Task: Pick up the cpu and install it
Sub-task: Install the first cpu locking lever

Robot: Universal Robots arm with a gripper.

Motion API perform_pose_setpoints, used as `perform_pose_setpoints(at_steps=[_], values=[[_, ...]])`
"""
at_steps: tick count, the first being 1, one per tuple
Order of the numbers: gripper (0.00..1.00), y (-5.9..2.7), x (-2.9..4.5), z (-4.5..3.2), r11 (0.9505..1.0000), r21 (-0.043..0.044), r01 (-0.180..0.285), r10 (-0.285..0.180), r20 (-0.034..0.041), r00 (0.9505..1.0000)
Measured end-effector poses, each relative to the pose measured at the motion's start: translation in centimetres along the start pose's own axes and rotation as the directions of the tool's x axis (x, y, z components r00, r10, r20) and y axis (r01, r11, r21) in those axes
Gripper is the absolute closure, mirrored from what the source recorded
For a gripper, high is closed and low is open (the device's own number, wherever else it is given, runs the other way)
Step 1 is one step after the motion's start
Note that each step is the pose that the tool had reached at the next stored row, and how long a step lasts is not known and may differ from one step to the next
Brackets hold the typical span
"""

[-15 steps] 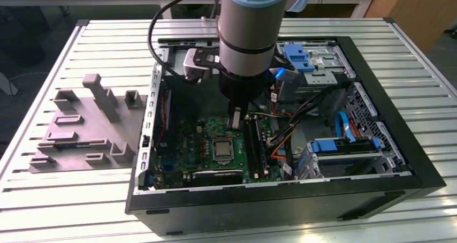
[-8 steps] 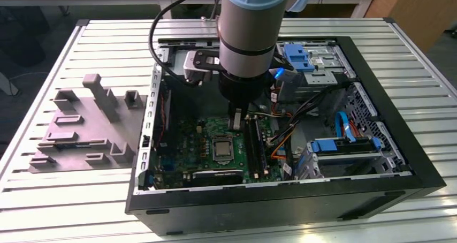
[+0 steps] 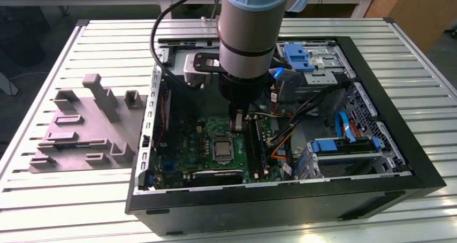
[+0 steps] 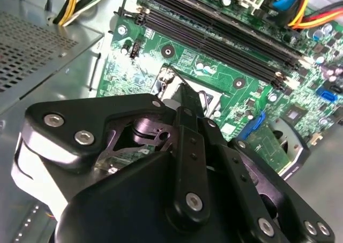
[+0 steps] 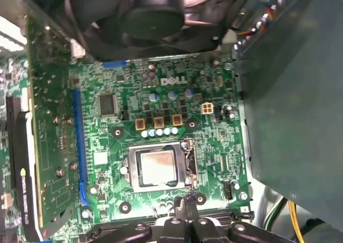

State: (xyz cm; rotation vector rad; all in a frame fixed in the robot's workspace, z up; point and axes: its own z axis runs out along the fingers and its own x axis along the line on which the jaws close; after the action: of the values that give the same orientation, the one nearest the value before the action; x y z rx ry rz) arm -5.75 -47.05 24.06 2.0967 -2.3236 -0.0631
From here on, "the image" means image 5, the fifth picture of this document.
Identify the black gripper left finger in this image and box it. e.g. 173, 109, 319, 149
80, 196, 188, 243

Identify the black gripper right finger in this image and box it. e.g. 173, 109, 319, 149
187, 196, 295, 243

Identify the silver CPU with green rim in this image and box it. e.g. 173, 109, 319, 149
136, 149, 179, 187

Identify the CPU socket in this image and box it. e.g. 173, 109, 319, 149
122, 137, 200, 195

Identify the metal socket cover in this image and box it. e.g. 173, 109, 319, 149
128, 140, 199, 194

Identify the green motherboard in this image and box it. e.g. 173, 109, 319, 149
0, 52, 255, 243

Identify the blue expansion slot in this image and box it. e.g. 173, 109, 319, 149
71, 89, 90, 207

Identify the grey power supply unit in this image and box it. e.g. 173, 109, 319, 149
234, 0, 343, 225

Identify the black graphics card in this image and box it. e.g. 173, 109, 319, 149
5, 14, 89, 242

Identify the blue port connector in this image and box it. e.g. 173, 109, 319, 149
103, 60, 129, 69

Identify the black case fan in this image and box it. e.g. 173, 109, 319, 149
25, 0, 243, 63

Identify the black white wire bundle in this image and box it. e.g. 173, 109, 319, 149
264, 196, 286, 229

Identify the locking lever wire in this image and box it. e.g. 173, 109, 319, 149
183, 137, 199, 192

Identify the yellow wire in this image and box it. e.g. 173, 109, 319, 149
288, 200, 306, 243

